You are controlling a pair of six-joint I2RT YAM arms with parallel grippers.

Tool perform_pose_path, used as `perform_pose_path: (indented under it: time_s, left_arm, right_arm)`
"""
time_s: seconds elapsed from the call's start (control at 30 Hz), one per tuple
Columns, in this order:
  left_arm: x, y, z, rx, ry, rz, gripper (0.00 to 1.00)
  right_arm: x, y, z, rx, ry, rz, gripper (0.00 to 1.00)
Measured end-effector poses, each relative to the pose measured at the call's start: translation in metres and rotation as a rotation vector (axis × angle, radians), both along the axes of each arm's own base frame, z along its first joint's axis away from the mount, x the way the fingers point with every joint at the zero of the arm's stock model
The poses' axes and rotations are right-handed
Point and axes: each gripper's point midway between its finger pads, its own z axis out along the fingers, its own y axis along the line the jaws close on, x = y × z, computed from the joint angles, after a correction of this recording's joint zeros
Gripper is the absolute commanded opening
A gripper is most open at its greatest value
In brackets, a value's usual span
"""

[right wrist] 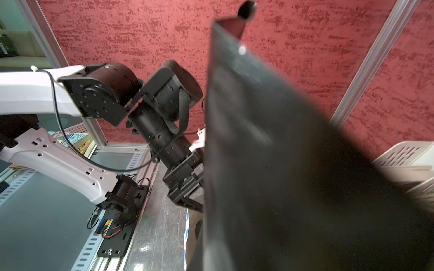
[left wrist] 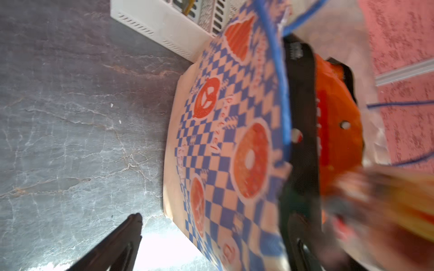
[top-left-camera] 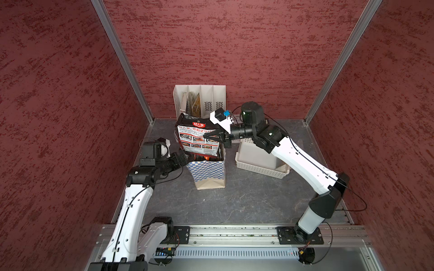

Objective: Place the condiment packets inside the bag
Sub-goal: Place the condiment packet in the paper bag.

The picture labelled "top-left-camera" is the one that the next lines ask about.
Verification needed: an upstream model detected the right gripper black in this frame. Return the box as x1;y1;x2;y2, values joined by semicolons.
204;121;256;147

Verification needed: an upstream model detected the dark red condiment packet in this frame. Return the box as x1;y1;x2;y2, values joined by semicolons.
175;113;220;157

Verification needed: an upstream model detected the blue checkered paper bag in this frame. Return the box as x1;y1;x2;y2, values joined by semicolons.
186;144;226;190

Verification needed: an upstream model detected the white perforated plastic basket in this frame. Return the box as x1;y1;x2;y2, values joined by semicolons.
235;138;291;179

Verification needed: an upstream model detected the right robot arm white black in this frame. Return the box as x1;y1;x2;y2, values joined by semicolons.
204;102;349;242

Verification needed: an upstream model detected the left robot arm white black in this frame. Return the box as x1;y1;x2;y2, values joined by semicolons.
88;150;188;271

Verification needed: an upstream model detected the yellow packet in organizer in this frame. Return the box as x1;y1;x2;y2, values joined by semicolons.
188;92;201;117

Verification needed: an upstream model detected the white magazine file organizer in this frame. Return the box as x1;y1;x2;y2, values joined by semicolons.
173;85;227;118

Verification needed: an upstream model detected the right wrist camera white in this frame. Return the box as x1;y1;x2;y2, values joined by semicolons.
210;108;234;134

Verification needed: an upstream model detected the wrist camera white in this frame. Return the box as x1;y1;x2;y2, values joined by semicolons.
140;138;171;160
210;108;234;134

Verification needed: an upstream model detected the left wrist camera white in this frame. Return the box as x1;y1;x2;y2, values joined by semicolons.
140;138;171;160

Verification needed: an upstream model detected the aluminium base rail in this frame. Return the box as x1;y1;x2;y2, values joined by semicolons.
87;217;382;271

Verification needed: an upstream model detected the left aluminium corner post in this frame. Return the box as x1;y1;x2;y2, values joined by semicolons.
91;0;155;125

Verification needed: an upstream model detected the aluminium corner post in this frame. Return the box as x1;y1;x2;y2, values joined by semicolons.
91;0;155;125
304;0;382;126

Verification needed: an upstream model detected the right aluminium corner post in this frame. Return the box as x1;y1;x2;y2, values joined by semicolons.
304;0;382;126

